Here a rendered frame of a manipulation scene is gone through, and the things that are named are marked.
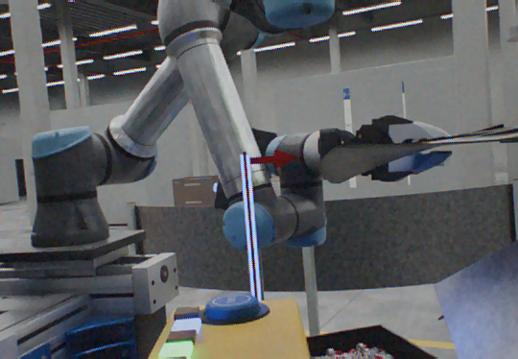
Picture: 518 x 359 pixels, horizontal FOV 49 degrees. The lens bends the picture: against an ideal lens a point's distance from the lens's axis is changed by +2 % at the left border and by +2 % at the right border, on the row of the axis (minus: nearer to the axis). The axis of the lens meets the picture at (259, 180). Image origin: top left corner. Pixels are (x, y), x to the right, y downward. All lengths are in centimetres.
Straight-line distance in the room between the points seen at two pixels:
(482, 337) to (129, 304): 66
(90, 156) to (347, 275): 160
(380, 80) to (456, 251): 443
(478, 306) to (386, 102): 621
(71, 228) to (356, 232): 158
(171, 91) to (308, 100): 606
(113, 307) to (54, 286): 13
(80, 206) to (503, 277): 79
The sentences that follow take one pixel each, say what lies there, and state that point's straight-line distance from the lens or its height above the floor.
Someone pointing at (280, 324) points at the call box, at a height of 107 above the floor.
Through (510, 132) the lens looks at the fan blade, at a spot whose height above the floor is 119.
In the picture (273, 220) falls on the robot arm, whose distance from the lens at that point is 86.
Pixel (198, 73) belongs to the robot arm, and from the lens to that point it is 91.
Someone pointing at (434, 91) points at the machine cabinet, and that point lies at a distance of 676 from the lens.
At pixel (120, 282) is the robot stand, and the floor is 97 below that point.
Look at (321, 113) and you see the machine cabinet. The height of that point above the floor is 158.
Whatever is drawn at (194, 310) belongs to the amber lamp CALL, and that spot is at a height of 108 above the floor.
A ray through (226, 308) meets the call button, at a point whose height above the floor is 108.
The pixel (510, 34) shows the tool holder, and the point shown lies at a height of 130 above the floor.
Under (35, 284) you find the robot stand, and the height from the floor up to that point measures 97.
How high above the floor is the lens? 119
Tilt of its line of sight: 3 degrees down
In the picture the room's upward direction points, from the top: 5 degrees counter-clockwise
